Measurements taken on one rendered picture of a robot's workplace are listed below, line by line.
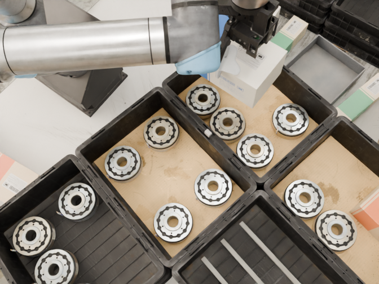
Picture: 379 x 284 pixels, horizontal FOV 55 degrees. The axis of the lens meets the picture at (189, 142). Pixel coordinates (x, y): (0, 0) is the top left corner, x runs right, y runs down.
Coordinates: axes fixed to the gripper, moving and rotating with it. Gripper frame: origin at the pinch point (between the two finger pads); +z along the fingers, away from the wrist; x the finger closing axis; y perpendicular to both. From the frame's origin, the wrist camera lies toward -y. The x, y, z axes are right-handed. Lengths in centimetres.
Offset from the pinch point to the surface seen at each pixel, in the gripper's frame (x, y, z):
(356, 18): 85, 10, 63
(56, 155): -42, -39, 41
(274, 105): 9.1, 10.5, 27.9
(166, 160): -23.9, -4.4, 27.9
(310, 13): 85, -11, 73
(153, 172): -29.0, -5.0, 27.9
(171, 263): -45, 16, 18
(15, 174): -55, -40, 34
